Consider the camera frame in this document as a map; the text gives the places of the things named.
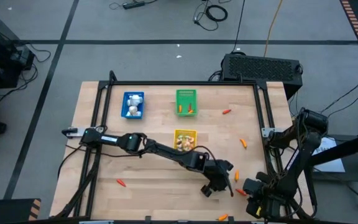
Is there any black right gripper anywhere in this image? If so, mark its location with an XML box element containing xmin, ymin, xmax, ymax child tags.
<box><xmin>243</xmin><ymin>172</ymin><xmax>287</xmax><ymax>219</ymax></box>

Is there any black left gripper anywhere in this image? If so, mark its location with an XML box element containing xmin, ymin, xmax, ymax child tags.
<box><xmin>201</xmin><ymin>159</ymin><xmax>234</xmax><ymax>197</ymax></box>

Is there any yellow plastic basket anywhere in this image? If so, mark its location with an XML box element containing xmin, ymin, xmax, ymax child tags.
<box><xmin>173</xmin><ymin>129</ymin><xmax>198</xmax><ymax>153</ymax></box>

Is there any white paper sheet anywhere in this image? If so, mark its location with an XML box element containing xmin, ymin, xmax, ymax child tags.
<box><xmin>312</xmin><ymin>136</ymin><xmax>346</xmax><ymax>174</ymax></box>

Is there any green plastic basket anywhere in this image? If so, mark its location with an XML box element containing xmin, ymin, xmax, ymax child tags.
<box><xmin>175</xmin><ymin>88</ymin><xmax>198</xmax><ymax>118</ymax></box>

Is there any black metal stand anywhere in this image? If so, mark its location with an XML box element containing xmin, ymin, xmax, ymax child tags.
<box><xmin>296</xmin><ymin>129</ymin><xmax>358</xmax><ymax>206</ymax></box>

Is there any black computer tower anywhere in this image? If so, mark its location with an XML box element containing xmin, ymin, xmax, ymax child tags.
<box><xmin>221</xmin><ymin>53</ymin><xmax>304</xmax><ymax>100</ymax></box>

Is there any blue plastic basket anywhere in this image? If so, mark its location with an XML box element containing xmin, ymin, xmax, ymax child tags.
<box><xmin>121</xmin><ymin>91</ymin><xmax>145</xmax><ymax>120</ymax></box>

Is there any black power strip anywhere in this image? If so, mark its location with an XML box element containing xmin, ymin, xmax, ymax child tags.
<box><xmin>122</xmin><ymin>1</ymin><xmax>146</xmax><ymax>10</ymax></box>

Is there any hazard-striped black case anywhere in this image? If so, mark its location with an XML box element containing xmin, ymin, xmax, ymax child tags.
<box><xmin>0</xmin><ymin>198</ymin><xmax>42</xmax><ymax>224</ymax></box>

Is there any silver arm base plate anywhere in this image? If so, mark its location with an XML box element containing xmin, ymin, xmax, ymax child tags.
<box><xmin>261</xmin><ymin>127</ymin><xmax>276</xmax><ymax>138</ymax></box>
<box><xmin>61</xmin><ymin>126</ymin><xmax>88</xmax><ymax>138</ymax></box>

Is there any black metal table frame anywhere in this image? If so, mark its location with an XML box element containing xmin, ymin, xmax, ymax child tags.
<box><xmin>50</xmin><ymin>70</ymin><xmax>318</xmax><ymax>222</ymax></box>

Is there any long black floor cable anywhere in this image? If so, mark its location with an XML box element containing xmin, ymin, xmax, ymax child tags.
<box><xmin>231</xmin><ymin>0</ymin><xmax>247</xmax><ymax>53</ymax></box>

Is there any yellow floor cable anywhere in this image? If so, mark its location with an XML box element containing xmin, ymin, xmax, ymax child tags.
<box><xmin>263</xmin><ymin>0</ymin><xmax>284</xmax><ymax>57</ymax></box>

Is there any coiled black cable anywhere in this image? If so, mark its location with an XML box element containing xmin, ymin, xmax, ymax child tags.
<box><xmin>193</xmin><ymin>0</ymin><xmax>229</xmax><ymax>32</ymax></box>

